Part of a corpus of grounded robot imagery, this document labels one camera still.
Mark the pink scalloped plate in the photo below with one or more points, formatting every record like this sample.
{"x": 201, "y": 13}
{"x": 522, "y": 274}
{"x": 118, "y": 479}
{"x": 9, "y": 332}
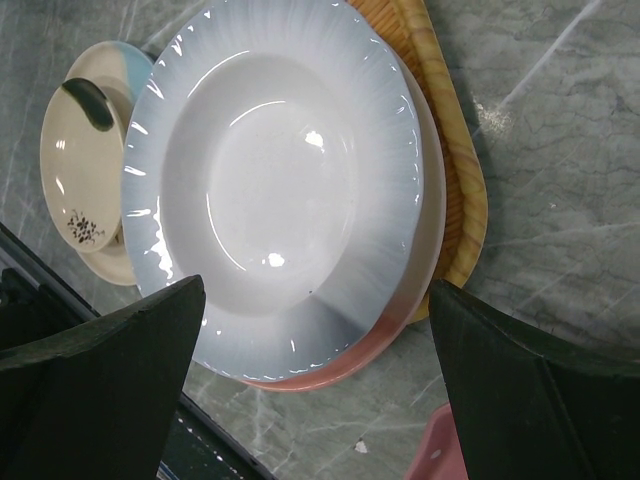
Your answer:
{"x": 439, "y": 455}

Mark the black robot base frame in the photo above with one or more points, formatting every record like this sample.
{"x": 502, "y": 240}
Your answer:
{"x": 35, "y": 301}

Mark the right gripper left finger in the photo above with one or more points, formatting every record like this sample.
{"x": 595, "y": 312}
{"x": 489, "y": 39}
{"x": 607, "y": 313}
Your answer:
{"x": 96, "y": 401}

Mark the wooden bamboo tray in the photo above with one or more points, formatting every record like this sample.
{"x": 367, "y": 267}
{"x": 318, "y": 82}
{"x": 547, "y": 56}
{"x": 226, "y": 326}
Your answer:
{"x": 406, "y": 26}

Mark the small beige black-stroke plate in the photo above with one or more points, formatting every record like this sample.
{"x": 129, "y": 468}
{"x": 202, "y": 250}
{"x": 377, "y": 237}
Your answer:
{"x": 81, "y": 156}

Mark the beige blue large plate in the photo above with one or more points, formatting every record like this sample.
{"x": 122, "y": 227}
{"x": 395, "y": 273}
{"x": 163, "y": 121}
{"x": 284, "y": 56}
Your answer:
{"x": 120, "y": 70}

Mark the beige pink branch plate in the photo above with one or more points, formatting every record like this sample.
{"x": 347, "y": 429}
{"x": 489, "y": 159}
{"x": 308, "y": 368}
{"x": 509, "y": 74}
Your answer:
{"x": 410, "y": 300}

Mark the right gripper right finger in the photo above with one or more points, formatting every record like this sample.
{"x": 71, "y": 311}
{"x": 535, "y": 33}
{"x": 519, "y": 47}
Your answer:
{"x": 527, "y": 404}

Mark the white grey rimmed plate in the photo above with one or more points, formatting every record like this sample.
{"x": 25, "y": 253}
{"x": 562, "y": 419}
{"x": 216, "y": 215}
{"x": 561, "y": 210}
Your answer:
{"x": 275, "y": 151}

